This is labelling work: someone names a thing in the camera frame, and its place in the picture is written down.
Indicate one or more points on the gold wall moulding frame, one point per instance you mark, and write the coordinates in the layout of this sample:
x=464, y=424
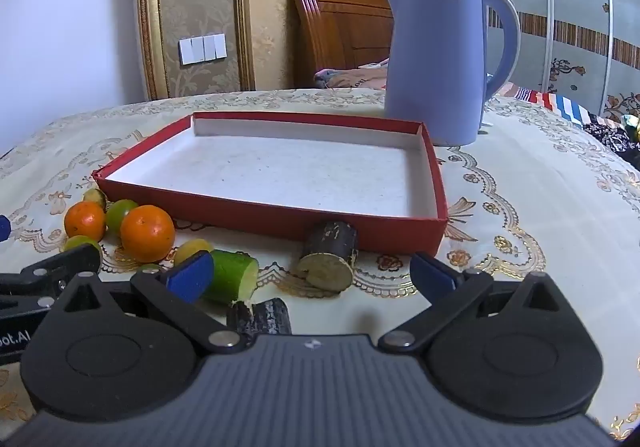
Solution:
x=150, y=17

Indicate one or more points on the small yellow round fruit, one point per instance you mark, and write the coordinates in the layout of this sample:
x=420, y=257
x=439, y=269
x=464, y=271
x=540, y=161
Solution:
x=190, y=247
x=94, y=199

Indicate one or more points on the green cucumber piece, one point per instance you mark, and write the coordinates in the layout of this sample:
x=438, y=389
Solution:
x=232, y=277

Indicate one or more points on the shiny green yellow object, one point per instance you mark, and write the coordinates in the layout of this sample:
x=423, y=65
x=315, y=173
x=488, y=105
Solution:
x=632, y=127

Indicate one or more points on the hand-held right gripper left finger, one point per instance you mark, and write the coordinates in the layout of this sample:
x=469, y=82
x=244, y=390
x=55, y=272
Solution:
x=190, y=277

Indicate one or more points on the red cardboard box tray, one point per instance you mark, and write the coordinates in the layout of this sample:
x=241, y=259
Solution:
x=300, y=177

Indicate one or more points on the wooden bed headboard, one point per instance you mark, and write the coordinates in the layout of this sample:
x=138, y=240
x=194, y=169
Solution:
x=345, y=27

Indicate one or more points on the dark purple sugarcane piece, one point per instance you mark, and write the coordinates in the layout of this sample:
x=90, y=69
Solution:
x=265, y=317
x=330, y=247

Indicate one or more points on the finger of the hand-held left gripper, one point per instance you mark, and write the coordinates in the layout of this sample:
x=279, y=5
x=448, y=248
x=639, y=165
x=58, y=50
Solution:
x=3, y=228
x=50, y=264

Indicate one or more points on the pink brown blanket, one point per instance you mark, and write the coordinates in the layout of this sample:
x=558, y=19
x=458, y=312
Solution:
x=355, y=77

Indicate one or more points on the blue electric kettle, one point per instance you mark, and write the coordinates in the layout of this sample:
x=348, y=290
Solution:
x=435, y=67

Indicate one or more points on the white wall light switch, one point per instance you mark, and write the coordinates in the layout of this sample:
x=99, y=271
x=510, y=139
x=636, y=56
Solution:
x=202, y=49

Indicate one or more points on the dark floral cloth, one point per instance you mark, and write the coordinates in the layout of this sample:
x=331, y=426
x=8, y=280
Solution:
x=610, y=134

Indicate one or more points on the orange tangerine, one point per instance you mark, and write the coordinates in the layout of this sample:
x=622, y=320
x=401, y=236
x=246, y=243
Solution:
x=147, y=234
x=85, y=223

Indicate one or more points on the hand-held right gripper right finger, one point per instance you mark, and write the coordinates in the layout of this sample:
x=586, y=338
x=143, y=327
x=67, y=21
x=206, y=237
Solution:
x=432, y=277

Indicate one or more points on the green tangerine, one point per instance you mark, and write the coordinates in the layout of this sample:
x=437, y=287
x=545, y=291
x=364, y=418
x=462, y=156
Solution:
x=80, y=243
x=116, y=217

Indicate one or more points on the floral panel wardrobe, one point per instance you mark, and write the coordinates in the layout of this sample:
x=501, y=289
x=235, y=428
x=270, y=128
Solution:
x=575, y=2

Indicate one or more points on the cream embroidered tablecloth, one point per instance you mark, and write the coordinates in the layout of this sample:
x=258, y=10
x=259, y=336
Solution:
x=525, y=227

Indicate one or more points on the striped colourful blanket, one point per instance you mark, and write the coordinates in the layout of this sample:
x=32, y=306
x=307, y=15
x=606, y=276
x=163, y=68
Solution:
x=555, y=104

